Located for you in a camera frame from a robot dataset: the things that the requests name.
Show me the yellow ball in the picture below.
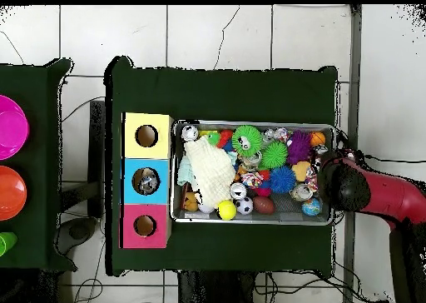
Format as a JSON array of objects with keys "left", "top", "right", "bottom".
[{"left": 216, "top": 199, "right": 239, "bottom": 222}]

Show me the brown toy football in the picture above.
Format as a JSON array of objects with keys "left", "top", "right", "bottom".
[{"left": 252, "top": 195, "right": 277, "bottom": 216}]

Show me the green spiky ball with eyes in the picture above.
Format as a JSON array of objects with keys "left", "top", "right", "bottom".
[{"left": 231, "top": 123, "right": 264, "bottom": 160}]

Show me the orange plate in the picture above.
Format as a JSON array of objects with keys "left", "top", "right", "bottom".
[{"left": 0, "top": 166, "right": 28, "bottom": 222}]

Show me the cream knitted cloth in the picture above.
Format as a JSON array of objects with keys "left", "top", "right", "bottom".
[{"left": 183, "top": 137, "right": 237, "bottom": 210}]

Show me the black cable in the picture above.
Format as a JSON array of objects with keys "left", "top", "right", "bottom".
[{"left": 338, "top": 126, "right": 426, "bottom": 166}]

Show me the green cup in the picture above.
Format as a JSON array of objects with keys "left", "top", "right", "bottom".
[{"left": 0, "top": 231, "right": 17, "bottom": 257}]

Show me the red silver soda can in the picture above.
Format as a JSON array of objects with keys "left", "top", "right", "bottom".
[{"left": 181, "top": 123, "right": 201, "bottom": 143}]

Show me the small soccer ball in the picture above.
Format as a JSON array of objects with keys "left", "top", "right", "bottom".
[{"left": 235, "top": 196, "right": 255, "bottom": 216}]

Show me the wooden box with three holes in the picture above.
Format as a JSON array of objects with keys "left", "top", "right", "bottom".
[{"left": 119, "top": 112, "right": 176, "bottom": 250}]

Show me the purple spiky ball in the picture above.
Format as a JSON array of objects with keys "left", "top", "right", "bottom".
[{"left": 286, "top": 129, "right": 315, "bottom": 167}]

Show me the plain green spiky ball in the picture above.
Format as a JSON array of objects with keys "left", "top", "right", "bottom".
[{"left": 260, "top": 140, "right": 290, "bottom": 171}]

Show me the clear mesh bin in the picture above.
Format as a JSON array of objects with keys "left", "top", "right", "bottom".
[{"left": 171, "top": 119, "right": 338, "bottom": 227}]

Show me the pink plate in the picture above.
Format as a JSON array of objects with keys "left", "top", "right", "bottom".
[{"left": 0, "top": 95, "right": 31, "bottom": 161}]

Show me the small globe ball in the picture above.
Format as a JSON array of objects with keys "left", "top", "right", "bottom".
[{"left": 301, "top": 196, "right": 324, "bottom": 218}]

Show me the bag of coloured spiky balls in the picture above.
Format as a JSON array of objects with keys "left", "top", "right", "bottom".
[{"left": 199, "top": 128, "right": 235, "bottom": 155}]

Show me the blue spiky ball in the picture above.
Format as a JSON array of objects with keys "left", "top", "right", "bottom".
[{"left": 269, "top": 166, "right": 298, "bottom": 196}]

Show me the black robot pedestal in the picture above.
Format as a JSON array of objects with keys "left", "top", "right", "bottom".
[{"left": 178, "top": 269, "right": 307, "bottom": 303}]

